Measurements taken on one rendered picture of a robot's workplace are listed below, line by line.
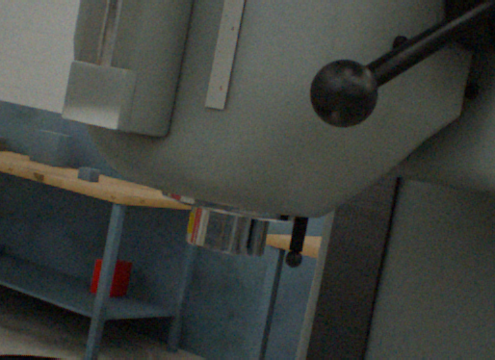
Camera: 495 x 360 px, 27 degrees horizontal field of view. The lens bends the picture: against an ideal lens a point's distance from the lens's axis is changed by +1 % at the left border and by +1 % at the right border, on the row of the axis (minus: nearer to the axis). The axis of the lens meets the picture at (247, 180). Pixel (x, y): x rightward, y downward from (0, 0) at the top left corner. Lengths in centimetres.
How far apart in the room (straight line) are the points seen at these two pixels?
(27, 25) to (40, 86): 45
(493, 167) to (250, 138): 19
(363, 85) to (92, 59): 15
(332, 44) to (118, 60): 10
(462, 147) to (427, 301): 33
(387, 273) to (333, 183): 42
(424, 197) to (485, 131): 32
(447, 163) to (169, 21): 22
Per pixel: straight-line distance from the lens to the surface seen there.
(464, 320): 94
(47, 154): 642
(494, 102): 65
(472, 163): 65
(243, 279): 579
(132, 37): 50
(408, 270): 97
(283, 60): 50
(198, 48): 52
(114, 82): 50
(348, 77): 44
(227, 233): 59
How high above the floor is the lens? 135
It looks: 3 degrees down
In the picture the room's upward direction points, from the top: 11 degrees clockwise
